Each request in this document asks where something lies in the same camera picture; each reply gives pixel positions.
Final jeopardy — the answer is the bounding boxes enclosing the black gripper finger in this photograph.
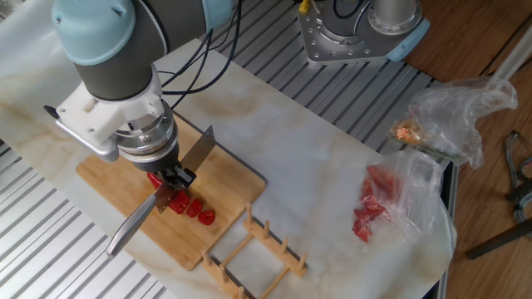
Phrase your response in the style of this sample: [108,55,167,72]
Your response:
[160,169,178,191]
[172,165,197,190]

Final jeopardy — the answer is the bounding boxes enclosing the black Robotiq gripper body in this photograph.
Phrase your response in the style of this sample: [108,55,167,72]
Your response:
[132,143,180,174]

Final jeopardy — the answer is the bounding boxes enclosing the steel kitchen knife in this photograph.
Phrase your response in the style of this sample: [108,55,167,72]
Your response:
[106,125,216,258]

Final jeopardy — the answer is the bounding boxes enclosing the large red chili chunk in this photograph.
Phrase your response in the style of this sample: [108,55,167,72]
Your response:
[168,189,191,216]

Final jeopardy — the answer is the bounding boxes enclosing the red chili slice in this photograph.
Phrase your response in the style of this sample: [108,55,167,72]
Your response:
[185,198,204,218]

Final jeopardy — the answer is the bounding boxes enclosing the small red chili tip piece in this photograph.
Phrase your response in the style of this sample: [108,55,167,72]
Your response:
[197,210,216,227]

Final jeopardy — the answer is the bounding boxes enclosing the clear bag with chili pieces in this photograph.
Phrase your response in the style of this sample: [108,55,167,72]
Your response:
[352,149,457,250]

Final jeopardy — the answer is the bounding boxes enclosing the bamboo cutting board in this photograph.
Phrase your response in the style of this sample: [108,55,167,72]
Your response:
[76,111,267,272]

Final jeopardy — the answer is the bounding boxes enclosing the wooden peg rack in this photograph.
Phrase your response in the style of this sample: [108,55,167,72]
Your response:
[200,203,309,299]

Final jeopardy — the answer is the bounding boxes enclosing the marble pattern table mat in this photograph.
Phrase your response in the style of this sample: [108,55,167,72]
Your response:
[0,0,458,299]

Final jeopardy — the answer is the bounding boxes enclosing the clear bag with orange scraps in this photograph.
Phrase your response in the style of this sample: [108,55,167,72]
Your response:
[389,75,519,169]

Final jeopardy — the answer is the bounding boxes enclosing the dark metal bar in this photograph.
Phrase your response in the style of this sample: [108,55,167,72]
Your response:
[465,218,532,261]

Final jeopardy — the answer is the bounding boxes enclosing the aluminium profile beam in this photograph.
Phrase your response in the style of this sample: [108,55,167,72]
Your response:
[492,24,532,82]

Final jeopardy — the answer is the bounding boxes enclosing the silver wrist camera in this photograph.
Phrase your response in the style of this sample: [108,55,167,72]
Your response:
[56,118,121,164]

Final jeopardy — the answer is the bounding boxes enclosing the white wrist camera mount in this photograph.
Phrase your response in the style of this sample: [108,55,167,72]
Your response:
[55,66,165,146]

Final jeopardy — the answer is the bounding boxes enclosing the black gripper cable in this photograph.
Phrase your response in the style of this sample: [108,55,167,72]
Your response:
[157,28,214,110]

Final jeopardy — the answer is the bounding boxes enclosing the black camera cable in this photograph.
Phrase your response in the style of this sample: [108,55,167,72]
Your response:
[161,0,244,96]

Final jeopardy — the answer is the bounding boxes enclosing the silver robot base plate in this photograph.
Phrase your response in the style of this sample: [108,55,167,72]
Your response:
[298,0,431,66]

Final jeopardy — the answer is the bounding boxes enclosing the black base cable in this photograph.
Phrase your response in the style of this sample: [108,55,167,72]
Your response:
[332,0,371,21]

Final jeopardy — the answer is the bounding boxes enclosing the grey cable bundle on floor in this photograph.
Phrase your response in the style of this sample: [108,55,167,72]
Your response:
[505,130,532,225]

